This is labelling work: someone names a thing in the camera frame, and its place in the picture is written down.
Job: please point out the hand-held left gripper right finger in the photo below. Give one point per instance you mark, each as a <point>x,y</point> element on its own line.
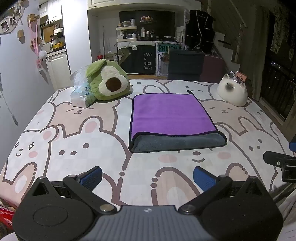
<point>203,179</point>

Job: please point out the dusky purple bench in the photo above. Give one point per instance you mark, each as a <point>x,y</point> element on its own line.
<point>213,69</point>

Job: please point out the beige curtain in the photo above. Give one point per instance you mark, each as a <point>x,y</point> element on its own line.
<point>260,58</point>

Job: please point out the black lettered cloth curtain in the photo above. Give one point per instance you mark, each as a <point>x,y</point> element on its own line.
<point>148,61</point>

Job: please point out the red can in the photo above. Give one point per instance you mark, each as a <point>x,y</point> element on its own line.
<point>100,57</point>

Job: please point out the red bag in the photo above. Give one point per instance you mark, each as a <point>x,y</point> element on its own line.
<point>6,217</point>

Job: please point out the wall photo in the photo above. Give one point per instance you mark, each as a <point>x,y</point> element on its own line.
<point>4,26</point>
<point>13,20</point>

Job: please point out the small pink ornament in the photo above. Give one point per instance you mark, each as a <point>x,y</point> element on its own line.
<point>241,77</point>

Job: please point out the white rice cooker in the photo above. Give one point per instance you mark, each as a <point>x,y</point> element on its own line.
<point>58,32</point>

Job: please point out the green avocado plush toy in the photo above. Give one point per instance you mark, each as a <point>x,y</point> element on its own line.
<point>97,88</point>

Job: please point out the rabbit print bed sheet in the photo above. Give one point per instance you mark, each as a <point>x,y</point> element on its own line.
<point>69,139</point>

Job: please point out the wooden wall hook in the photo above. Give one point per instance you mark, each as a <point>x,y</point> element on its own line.
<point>21,36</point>

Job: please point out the black hanging jacket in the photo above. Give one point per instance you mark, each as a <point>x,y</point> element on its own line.
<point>199,30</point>

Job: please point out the white cat plush toy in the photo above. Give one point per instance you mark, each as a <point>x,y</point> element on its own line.
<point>231,95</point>

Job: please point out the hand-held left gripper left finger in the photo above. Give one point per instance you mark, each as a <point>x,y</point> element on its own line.
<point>92,178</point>

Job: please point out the dark window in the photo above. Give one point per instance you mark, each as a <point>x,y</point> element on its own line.
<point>282,69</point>

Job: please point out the yellow pot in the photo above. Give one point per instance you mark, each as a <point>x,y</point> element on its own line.
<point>57,46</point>

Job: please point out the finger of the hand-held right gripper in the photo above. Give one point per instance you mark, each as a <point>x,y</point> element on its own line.
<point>274,158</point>
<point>293,146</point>

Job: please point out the green lettered sign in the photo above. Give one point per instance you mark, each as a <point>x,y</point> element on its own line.
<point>168,48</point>

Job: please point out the purple and grey towel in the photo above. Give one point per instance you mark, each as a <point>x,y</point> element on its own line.
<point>166,111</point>

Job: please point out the clear plastic tissue pack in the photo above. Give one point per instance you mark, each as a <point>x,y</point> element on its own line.
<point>79,93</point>

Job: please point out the white cabinet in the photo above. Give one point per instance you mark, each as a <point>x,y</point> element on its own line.
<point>57,69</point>

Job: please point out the white tiered storage rack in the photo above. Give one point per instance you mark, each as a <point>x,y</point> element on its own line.
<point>126,33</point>

